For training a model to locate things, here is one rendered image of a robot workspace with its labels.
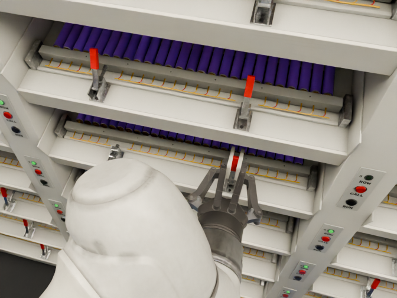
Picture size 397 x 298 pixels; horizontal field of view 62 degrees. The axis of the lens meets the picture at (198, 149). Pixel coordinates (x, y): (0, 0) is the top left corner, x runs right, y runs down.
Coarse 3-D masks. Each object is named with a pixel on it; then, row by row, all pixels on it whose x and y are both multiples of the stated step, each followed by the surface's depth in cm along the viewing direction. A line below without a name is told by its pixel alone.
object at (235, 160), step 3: (234, 156) 65; (237, 156) 66; (234, 159) 65; (237, 159) 65; (234, 162) 66; (237, 162) 66; (234, 165) 66; (231, 168) 67; (234, 168) 67; (231, 171) 68; (234, 171) 67; (231, 174) 68; (234, 174) 68; (231, 177) 69; (234, 177) 68; (231, 180) 69
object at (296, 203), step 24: (72, 120) 80; (48, 144) 75; (72, 144) 77; (120, 144) 77; (168, 168) 74; (192, 168) 73; (312, 168) 69; (192, 192) 75; (264, 192) 71; (288, 192) 70; (312, 192) 70; (312, 216) 69
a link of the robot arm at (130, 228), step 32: (128, 160) 30; (96, 192) 27; (128, 192) 27; (160, 192) 28; (96, 224) 26; (128, 224) 26; (160, 224) 27; (192, 224) 31; (64, 256) 28; (96, 256) 27; (128, 256) 27; (160, 256) 28; (192, 256) 30; (64, 288) 27; (96, 288) 26; (128, 288) 27; (160, 288) 28; (192, 288) 31
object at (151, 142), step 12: (84, 132) 77; (96, 132) 75; (108, 132) 75; (120, 132) 75; (132, 144) 75; (144, 144) 75; (156, 144) 74; (168, 144) 73; (180, 144) 73; (192, 144) 73; (204, 156) 73; (216, 156) 72; (228, 156) 72; (252, 156) 71; (264, 168) 72; (276, 168) 70; (288, 168) 70; (300, 168) 70; (288, 180) 70
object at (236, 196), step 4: (240, 172) 62; (244, 172) 62; (240, 176) 61; (244, 176) 61; (240, 180) 60; (236, 184) 59; (240, 184) 59; (236, 188) 59; (240, 188) 59; (236, 192) 58; (240, 192) 60; (232, 196) 56; (236, 196) 56; (232, 200) 55; (236, 200) 55; (232, 204) 54; (236, 204) 55; (228, 208) 54; (232, 208) 54; (232, 212) 54
